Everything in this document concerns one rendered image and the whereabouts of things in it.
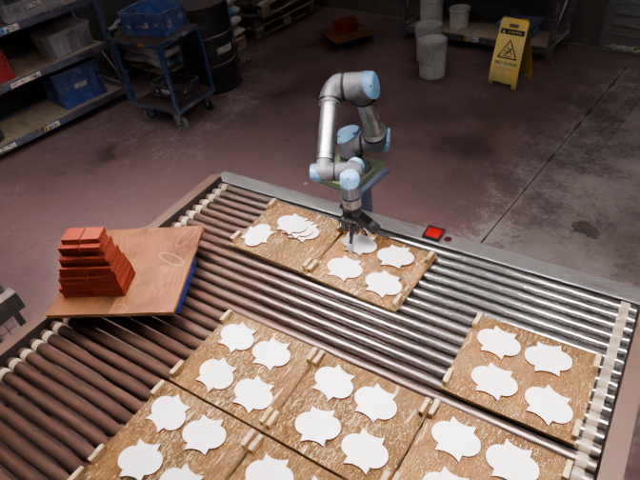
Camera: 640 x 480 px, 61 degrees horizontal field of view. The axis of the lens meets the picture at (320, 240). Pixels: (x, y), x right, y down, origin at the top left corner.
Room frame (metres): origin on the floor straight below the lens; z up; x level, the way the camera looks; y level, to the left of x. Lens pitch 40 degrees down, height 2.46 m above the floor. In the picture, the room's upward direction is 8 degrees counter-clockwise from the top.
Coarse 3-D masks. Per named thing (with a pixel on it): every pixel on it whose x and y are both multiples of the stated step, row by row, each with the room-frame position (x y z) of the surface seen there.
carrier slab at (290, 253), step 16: (272, 208) 2.09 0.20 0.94; (288, 208) 2.07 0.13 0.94; (256, 224) 1.98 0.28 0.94; (272, 224) 1.97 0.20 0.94; (320, 224) 1.92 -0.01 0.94; (336, 224) 1.90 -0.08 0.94; (240, 240) 1.88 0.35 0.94; (272, 240) 1.85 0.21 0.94; (288, 240) 1.84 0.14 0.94; (320, 240) 1.80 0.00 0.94; (272, 256) 1.74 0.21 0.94; (288, 256) 1.73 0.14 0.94; (304, 256) 1.71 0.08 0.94; (320, 256) 1.71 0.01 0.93; (304, 272) 1.62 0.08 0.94
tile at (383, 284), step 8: (376, 272) 1.55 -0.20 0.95; (384, 272) 1.54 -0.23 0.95; (368, 280) 1.51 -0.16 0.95; (376, 280) 1.50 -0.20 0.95; (384, 280) 1.50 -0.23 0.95; (392, 280) 1.49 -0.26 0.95; (368, 288) 1.47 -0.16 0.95; (376, 288) 1.46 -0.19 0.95; (384, 288) 1.46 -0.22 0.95; (392, 288) 1.45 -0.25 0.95; (400, 288) 1.44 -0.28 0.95; (384, 296) 1.42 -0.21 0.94
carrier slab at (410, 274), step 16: (384, 240) 1.74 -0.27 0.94; (336, 256) 1.69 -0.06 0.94; (352, 256) 1.67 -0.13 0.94; (368, 256) 1.66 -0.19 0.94; (416, 256) 1.62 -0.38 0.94; (320, 272) 1.60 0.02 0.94; (368, 272) 1.56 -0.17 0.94; (400, 272) 1.54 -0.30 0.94; (416, 272) 1.52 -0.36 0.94; (336, 288) 1.51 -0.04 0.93; (352, 288) 1.49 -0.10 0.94; (384, 304) 1.38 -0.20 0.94; (400, 304) 1.38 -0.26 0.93
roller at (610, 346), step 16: (192, 208) 2.22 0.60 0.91; (240, 224) 2.03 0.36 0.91; (432, 288) 1.45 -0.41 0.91; (448, 288) 1.44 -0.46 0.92; (480, 304) 1.33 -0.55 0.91; (496, 304) 1.32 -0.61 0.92; (528, 320) 1.23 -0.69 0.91; (544, 320) 1.21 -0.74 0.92; (576, 336) 1.13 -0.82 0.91; (592, 336) 1.12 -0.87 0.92; (624, 352) 1.04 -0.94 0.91
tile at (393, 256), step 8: (392, 248) 1.68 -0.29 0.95; (400, 248) 1.67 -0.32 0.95; (408, 248) 1.66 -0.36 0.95; (384, 256) 1.63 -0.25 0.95; (392, 256) 1.63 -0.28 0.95; (400, 256) 1.62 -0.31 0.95; (408, 256) 1.61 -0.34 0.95; (384, 264) 1.59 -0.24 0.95; (392, 264) 1.58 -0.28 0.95; (400, 264) 1.57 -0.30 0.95; (408, 264) 1.57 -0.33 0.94
